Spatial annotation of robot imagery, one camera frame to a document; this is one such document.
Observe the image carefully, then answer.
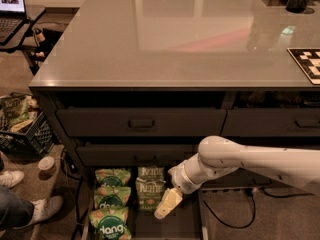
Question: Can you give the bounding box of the open laptop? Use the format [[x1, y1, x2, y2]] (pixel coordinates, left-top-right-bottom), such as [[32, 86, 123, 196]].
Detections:
[[0, 0, 27, 45]]

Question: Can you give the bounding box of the middle green Dang chip bag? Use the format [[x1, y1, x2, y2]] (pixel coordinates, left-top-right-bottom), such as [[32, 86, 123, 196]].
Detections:
[[94, 186, 131, 209]]

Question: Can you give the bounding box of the upper white sneaker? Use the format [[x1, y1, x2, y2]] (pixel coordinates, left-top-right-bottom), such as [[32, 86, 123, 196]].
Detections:
[[0, 170, 24, 189]]

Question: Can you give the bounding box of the green Kettle jalapeno chip bag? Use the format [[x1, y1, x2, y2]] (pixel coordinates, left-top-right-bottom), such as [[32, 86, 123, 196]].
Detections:
[[136, 178, 165, 212]]

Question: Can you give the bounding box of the lower white sneaker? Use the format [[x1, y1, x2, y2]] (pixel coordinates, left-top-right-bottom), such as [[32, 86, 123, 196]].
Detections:
[[29, 196, 64, 225]]

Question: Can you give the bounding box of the rear green Dang chip bag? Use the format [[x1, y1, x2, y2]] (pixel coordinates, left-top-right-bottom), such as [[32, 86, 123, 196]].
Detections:
[[95, 168, 131, 187]]

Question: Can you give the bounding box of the checkered marker board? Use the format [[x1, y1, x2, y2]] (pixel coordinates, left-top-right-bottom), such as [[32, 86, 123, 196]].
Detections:
[[287, 48, 320, 85]]

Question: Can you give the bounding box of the rear green Kettle chip bag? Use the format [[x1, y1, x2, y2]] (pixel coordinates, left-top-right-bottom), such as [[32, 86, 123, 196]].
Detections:
[[138, 166, 164, 181]]

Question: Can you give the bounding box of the black side table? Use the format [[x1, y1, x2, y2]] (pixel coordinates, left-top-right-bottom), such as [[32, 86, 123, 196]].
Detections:
[[0, 5, 46, 75]]

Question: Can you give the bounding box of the black plastic milk crate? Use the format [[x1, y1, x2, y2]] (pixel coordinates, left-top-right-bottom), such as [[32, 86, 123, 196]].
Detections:
[[0, 92, 55, 159]]

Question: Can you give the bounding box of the bottom right drawer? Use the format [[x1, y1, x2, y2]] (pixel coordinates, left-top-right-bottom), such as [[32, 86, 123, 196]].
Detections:
[[203, 169, 282, 188]]

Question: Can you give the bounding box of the front green Dang chip bag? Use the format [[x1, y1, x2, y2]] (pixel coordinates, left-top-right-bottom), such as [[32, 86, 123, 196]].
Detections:
[[89, 206, 131, 240]]

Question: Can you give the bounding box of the top right drawer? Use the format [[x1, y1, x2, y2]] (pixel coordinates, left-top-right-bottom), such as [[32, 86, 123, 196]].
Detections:
[[222, 108, 320, 137]]

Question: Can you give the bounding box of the top left drawer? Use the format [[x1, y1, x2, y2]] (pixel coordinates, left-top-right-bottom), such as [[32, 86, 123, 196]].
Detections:
[[56, 108, 226, 137]]

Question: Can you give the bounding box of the middle left drawer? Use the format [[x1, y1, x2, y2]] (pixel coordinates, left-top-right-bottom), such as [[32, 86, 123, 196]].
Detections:
[[77, 144, 197, 167]]

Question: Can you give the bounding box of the green dang chip bag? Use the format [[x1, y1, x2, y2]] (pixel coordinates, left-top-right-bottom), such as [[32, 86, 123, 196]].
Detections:
[[89, 206, 131, 240], [95, 168, 131, 187], [94, 186, 131, 209]]

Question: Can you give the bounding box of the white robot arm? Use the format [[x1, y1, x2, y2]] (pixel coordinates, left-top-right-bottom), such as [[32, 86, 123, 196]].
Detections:
[[154, 136, 320, 219]]

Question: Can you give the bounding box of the black power cable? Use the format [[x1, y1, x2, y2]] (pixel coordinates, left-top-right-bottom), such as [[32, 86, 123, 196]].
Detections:
[[202, 187, 320, 230]]

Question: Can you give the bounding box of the white sneaker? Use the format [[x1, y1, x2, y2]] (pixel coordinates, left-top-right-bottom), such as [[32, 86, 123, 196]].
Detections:
[[29, 196, 64, 225], [0, 170, 24, 189]]

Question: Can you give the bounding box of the paper coffee cup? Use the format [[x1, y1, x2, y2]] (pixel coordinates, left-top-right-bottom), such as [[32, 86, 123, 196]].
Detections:
[[38, 156, 56, 174]]

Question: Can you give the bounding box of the grey counter cabinet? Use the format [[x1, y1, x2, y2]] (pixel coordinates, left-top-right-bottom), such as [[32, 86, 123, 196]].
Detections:
[[30, 0, 320, 240]]

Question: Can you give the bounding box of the green chip bag in crate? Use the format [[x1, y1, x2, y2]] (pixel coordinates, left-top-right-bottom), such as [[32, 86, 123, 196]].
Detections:
[[1, 95, 29, 127]]

